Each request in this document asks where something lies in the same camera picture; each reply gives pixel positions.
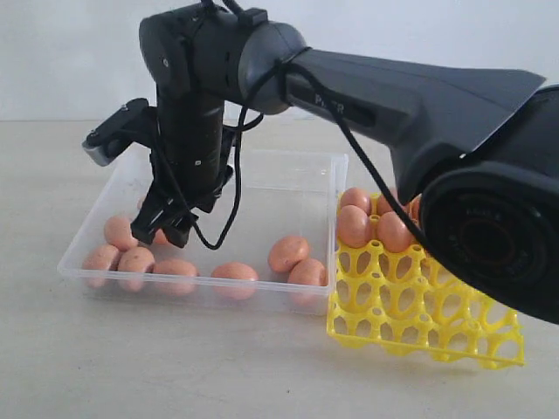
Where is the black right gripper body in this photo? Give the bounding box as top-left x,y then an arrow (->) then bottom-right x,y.
148,93 -> 225,216

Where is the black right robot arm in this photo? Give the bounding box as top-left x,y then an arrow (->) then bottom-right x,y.
133,1 -> 558,323

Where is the clear plastic bin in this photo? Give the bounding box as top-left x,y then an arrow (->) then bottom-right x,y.
58,146 -> 348,316

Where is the yellow plastic egg tray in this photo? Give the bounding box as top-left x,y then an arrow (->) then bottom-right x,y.
325,191 -> 527,371

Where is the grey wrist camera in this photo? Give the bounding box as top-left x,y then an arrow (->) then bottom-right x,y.
81,98 -> 158,167

